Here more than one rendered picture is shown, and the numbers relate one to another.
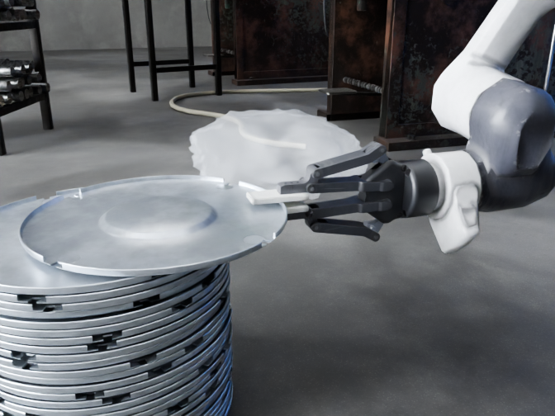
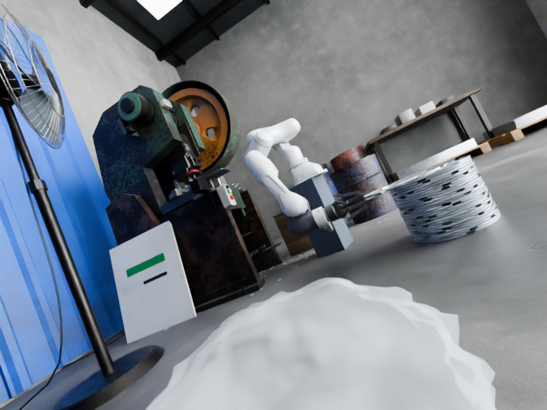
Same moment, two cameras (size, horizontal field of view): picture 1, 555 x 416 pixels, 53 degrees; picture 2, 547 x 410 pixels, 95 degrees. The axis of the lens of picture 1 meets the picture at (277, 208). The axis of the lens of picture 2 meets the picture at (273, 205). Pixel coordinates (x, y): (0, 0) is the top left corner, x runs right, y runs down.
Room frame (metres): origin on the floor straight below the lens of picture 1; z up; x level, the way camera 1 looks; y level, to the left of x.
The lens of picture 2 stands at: (1.71, 0.28, 0.30)
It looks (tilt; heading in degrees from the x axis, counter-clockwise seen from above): 4 degrees up; 215
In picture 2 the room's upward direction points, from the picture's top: 24 degrees counter-clockwise
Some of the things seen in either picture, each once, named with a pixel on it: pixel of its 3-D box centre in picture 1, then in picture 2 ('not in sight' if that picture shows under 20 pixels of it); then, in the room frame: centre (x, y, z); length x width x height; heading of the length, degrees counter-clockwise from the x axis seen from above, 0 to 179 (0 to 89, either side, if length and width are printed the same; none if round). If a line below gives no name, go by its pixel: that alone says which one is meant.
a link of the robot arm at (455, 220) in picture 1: (450, 202); (323, 220); (0.68, -0.23, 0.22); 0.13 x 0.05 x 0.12; 17
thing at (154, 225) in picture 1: (158, 215); (407, 180); (0.58, 0.13, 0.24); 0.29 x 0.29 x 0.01
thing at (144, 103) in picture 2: not in sight; (135, 113); (0.76, -1.08, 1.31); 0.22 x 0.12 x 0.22; 110
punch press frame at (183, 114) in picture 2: not in sight; (174, 189); (0.57, -1.28, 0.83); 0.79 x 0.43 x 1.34; 110
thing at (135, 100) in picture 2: not in sight; (163, 119); (0.52, -1.14, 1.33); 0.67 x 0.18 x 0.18; 20
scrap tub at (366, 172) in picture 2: not in sight; (363, 189); (-0.53, -0.35, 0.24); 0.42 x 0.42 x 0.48
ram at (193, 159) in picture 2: not in sight; (182, 152); (0.50, -1.10, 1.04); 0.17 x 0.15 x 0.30; 110
